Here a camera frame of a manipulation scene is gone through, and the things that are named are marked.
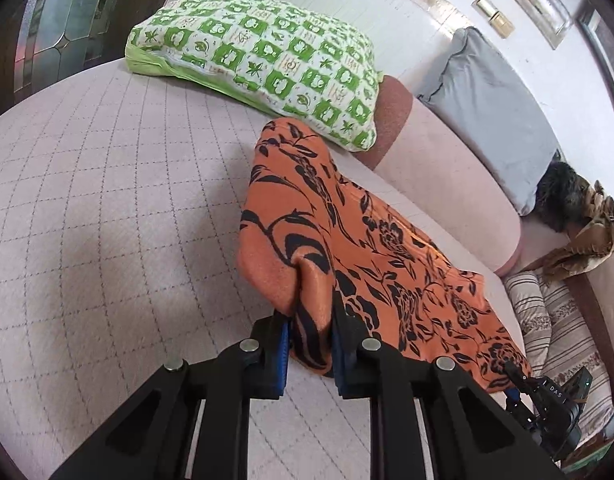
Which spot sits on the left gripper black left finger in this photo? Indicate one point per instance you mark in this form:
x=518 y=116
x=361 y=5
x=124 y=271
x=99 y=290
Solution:
x=189 y=420

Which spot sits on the grey pillow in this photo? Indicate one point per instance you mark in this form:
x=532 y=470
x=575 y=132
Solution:
x=477 y=94

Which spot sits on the pink quilted bed cover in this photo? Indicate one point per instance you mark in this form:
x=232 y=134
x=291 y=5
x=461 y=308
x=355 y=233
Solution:
x=120 y=198

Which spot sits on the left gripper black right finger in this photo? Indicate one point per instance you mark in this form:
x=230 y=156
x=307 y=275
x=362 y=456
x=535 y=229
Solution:
x=429 y=420

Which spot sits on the wooden door with glass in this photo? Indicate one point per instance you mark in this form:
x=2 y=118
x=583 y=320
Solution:
x=45 y=41

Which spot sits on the orange black floral cloth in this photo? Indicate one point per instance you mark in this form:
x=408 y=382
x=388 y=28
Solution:
x=311 y=240

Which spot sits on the beige wall switch plate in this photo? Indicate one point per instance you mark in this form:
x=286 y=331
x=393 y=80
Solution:
x=494 y=17

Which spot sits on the framed wall picture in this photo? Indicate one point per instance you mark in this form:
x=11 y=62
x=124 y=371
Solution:
x=551 y=18

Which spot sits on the green white patterned pillow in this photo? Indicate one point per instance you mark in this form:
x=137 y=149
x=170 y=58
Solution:
x=270 y=55

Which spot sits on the pink brown folded blanket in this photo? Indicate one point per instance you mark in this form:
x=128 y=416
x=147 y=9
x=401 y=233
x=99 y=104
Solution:
x=593 y=293

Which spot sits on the striped beige folded cloth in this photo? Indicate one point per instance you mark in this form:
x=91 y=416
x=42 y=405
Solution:
x=558 y=342

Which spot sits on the pink bolster with brown end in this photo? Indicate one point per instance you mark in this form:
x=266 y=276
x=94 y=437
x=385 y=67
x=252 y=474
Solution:
x=428 y=163

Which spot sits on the black furry item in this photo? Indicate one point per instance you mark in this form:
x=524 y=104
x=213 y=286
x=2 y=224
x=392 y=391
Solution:
x=560 y=198

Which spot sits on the brown patterned scarf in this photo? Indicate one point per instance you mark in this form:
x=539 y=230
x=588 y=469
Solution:
x=592 y=244

